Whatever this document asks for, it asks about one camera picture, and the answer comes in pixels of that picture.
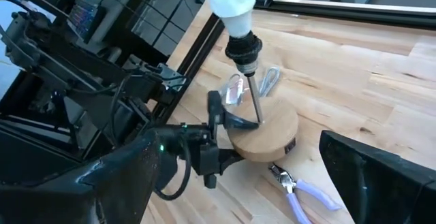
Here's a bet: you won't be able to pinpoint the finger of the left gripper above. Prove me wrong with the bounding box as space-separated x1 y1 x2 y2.
217 148 247 176
206 90 260 140

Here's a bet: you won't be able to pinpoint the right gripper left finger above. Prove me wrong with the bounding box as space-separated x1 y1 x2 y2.
0 127 161 224

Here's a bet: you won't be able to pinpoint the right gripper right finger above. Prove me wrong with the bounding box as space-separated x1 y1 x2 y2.
319 130 436 224

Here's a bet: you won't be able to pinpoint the small clear plastic bag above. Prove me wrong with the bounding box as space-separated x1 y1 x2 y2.
219 73 253 108

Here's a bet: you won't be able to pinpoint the wooden base table lamp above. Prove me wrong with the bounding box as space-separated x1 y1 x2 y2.
223 30 300 163

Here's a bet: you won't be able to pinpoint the purple handled pliers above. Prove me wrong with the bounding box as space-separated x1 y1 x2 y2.
268 162 343 224

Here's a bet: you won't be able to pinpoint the backlit black keyboard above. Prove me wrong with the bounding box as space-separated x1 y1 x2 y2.
66 0 107 45

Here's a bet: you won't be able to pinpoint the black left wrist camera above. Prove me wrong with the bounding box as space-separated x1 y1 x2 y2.
198 144 222 189

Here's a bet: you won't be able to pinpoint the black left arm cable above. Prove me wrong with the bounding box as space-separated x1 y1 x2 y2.
153 138 192 202

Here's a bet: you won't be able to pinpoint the black aluminium table frame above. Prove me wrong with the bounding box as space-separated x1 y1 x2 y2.
146 0 436 129

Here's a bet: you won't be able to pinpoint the silver aluminium rail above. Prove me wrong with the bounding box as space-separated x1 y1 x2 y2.
255 0 436 16

